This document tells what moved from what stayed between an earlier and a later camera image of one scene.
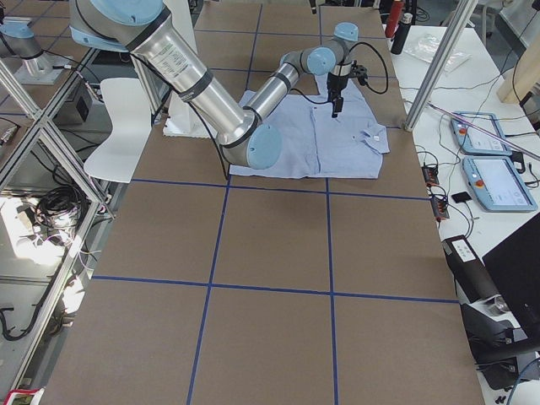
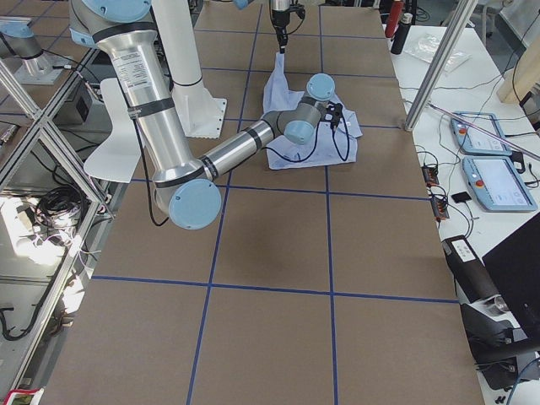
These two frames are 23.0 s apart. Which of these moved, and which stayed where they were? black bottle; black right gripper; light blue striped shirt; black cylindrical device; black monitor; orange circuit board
Moved: light blue striped shirt; black right gripper
Stayed: black bottle; black cylindrical device; orange circuit board; black monitor
